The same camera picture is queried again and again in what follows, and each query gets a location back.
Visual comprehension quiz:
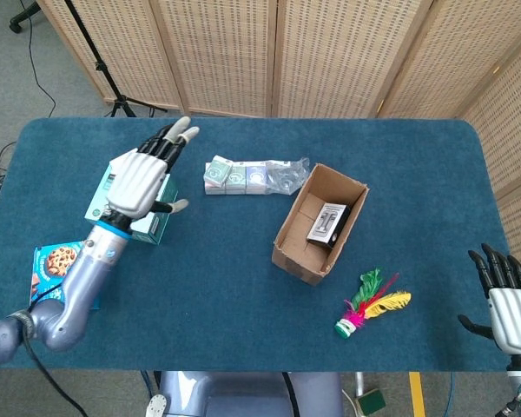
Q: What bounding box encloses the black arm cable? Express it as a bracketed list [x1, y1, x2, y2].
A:
[15, 281, 88, 417]

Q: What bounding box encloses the plastic-wrapped tissue pack bundle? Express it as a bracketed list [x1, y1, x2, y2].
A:
[204, 156, 310, 196]

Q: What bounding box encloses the single green tissue pack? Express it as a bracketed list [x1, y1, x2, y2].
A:
[202, 155, 234, 189]

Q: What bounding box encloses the blue carpet table mat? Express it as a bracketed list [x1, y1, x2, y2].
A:
[0, 117, 511, 373]

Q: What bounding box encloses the wicker folding screen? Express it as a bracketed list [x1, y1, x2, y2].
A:
[36, 0, 521, 305]

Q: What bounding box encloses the open brown cardboard box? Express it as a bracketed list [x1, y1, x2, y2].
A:
[271, 162, 369, 287]

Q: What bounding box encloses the right silver-black robot hand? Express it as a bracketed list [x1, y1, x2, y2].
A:
[458, 242, 521, 355]

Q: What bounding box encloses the black tripod stand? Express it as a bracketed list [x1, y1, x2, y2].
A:
[64, 0, 168, 118]

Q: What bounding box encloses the blue-grey robot torso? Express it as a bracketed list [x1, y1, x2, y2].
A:
[145, 370, 345, 417]

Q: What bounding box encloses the thin black floor cable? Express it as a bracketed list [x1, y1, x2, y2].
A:
[28, 0, 57, 118]

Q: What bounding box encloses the white box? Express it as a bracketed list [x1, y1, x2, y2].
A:
[307, 202, 352, 250]

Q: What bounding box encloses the blue cable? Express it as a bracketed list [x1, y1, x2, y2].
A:
[443, 372, 457, 417]

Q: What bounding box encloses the green sponge pad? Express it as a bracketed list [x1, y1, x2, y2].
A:
[356, 388, 387, 416]

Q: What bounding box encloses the left silver-black robot hand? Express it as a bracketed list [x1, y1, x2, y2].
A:
[105, 116, 201, 219]

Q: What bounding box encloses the blue cookie box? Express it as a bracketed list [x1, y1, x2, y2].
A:
[30, 241, 101, 310]

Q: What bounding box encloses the colourful feather shuttlecock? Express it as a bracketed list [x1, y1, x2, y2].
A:
[333, 268, 412, 339]

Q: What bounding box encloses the teal Philips speaker box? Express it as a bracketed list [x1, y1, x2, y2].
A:
[84, 167, 179, 247]

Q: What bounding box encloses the black office chair wheel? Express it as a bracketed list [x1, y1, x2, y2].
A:
[9, 0, 40, 34]

